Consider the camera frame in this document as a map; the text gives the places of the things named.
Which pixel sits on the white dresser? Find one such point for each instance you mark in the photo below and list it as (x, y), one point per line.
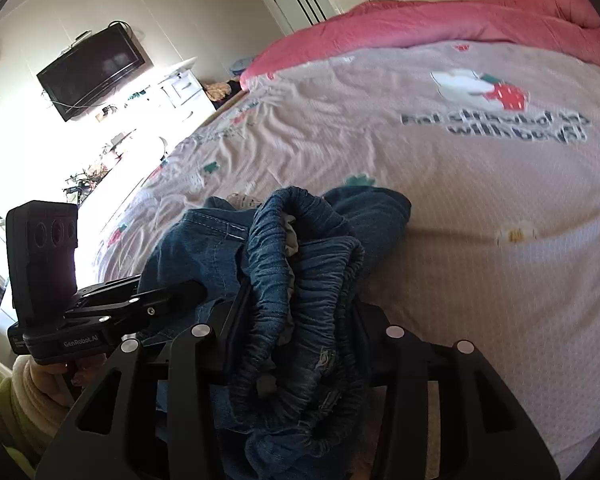
(185, 87)

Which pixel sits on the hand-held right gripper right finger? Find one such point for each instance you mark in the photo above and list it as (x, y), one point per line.
(375, 330)

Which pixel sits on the folded blue clothes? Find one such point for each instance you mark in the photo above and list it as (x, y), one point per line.
(240, 65)

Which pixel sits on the person's left forearm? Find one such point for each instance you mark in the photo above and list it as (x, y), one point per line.
(10, 410)

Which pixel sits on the black television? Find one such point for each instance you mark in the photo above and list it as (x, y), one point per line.
(90, 70)

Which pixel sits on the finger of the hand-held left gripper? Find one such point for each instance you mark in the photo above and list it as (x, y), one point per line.
(110, 286)
(152, 311)

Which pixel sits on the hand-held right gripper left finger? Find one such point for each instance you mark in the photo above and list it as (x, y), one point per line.
(230, 320)

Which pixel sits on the pink quilt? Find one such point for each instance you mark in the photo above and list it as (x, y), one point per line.
(430, 20)

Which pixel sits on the person's left hand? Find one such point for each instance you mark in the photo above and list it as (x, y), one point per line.
(50, 380)

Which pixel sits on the yellow floral cloth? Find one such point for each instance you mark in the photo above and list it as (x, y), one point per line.
(216, 91)

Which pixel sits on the pink strawberry printed blanket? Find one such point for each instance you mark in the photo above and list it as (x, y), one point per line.
(430, 185)

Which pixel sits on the pile of small clutter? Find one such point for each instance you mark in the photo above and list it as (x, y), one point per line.
(95, 172)

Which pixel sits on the wooden bed frame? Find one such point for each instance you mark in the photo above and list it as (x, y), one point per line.
(225, 110)

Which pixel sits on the dark navy cloth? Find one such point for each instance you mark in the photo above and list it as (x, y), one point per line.
(232, 92)

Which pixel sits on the blue denim pants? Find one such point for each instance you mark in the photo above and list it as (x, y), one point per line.
(290, 280)

